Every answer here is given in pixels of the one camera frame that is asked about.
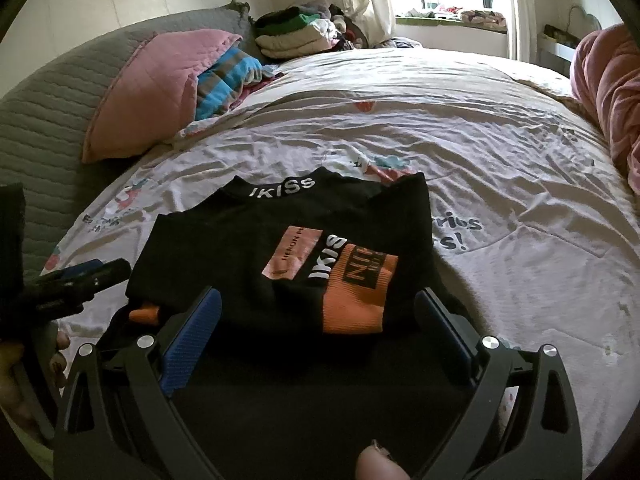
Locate pink crumpled blanket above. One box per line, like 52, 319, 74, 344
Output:
570, 24, 640, 195

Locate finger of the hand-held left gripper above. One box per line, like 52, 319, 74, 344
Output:
47, 259, 104, 282
27, 258, 133, 311

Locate pink quilted pillow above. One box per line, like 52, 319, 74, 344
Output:
81, 28, 244, 164

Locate person's right hand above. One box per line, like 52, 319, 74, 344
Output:
354, 439, 408, 480

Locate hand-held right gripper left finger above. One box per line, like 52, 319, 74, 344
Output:
52, 286, 224, 480

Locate stack of folded clothes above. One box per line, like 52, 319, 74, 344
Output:
252, 2, 372, 60

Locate clothes on window sill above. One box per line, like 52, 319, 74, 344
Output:
405, 4, 507, 30

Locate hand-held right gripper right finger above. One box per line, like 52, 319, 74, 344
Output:
413, 287, 585, 480

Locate grey-green quilted headboard cover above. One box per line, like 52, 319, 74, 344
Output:
0, 0, 252, 281

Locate person's left hand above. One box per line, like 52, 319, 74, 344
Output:
0, 327, 72, 443

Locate black orange shirt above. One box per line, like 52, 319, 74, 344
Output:
97, 166, 501, 480

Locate cream curtain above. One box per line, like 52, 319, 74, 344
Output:
330, 0, 397, 51
506, 0, 540, 63

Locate strawberry printed blanket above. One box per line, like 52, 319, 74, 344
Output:
47, 45, 640, 480

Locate blue striped cloth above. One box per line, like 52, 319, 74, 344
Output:
196, 47, 264, 121

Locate white furniture piece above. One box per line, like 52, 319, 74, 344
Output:
537, 6, 626, 77

